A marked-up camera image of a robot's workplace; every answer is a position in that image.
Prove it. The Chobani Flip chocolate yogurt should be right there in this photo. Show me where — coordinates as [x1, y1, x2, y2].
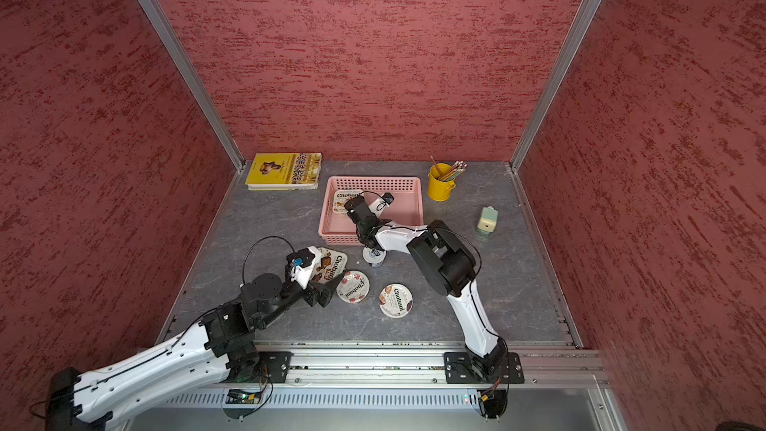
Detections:
[311, 247, 348, 285]

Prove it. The small Dairy Farmers yogurt cup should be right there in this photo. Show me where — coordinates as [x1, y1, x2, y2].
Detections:
[362, 247, 386, 269]

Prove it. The Chobani raspberry yogurt tub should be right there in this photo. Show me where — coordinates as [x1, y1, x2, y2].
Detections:
[336, 271, 370, 304]

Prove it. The Chobani Flip strawberry yogurt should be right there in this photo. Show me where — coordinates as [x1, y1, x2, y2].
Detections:
[331, 190, 362, 215]

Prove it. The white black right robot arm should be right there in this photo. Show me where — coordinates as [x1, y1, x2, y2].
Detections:
[344, 193, 509, 379]

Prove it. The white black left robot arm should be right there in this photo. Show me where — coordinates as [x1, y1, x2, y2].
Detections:
[44, 273, 341, 430]

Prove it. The pink plastic basket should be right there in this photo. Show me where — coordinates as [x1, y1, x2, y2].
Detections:
[318, 176, 423, 245]

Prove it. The Chobani passion fruit yogurt tub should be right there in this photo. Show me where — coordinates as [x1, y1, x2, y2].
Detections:
[378, 283, 414, 319]

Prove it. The yellow metal pencil cup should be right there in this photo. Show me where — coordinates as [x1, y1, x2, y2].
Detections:
[427, 164, 456, 203]

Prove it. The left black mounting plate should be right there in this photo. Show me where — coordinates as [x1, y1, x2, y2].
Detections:
[255, 351, 293, 384]

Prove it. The black mounting plate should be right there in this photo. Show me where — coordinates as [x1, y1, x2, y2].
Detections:
[255, 351, 293, 384]
[443, 352, 525, 385]

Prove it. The single red pencil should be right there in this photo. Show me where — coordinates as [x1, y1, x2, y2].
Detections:
[430, 156, 441, 174]

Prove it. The bundle of coloured pencils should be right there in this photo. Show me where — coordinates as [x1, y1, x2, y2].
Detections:
[438, 161, 467, 182]

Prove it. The yellow book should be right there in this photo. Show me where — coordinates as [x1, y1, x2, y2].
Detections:
[245, 153, 322, 191]

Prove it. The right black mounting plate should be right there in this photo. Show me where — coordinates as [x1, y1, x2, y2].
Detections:
[443, 352, 525, 385]

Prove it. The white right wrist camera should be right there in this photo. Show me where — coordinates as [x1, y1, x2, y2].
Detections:
[369, 193, 394, 217]

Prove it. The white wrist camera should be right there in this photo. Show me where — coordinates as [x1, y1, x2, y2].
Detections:
[286, 247, 321, 289]
[369, 193, 394, 217]

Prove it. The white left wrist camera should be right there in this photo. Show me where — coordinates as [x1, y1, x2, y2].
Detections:
[286, 247, 321, 289]

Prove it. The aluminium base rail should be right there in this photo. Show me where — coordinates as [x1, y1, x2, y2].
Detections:
[257, 341, 612, 389]

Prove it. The white perforated cable duct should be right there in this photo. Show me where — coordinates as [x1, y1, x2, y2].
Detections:
[162, 387, 479, 411]

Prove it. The right aluminium corner post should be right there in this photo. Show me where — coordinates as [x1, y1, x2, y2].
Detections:
[510, 0, 602, 175]

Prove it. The aluminium corner post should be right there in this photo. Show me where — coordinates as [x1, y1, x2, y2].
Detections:
[138, 0, 245, 173]
[510, 0, 602, 175]

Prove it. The left aluminium corner post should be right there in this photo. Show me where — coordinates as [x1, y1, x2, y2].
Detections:
[138, 0, 245, 173]

